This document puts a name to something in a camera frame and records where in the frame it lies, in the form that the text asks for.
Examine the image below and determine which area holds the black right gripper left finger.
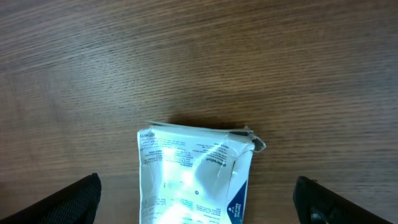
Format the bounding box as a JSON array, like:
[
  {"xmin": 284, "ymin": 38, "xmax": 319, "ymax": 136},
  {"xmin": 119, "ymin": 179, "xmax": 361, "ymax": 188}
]
[{"xmin": 1, "ymin": 173, "xmax": 102, "ymax": 224}]

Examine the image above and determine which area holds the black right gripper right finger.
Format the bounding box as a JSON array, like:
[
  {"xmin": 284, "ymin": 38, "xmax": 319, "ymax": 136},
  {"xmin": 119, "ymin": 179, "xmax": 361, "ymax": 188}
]
[{"xmin": 293, "ymin": 176, "xmax": 391, "ymax": 224}]

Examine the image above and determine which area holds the white blue carton box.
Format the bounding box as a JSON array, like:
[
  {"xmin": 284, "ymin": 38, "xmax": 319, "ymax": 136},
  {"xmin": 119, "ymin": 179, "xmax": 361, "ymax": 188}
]
[{"xmin": 137, "ymin": 121, "xmax": 266, "ymax": 224}]

